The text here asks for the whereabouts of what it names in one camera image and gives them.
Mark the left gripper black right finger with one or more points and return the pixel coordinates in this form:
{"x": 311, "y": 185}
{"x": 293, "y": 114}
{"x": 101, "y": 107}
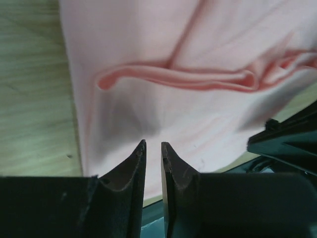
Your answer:
{"x": 235, "y": 205}

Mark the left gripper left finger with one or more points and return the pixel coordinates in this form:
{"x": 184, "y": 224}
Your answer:
{"x": 76, "y": 207}

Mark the pink t shirt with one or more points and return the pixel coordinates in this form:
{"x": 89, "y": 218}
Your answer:
{"x": 203, "y": 75}

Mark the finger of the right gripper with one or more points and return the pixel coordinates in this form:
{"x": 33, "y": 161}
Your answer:
{"x": 293, "y": 141}

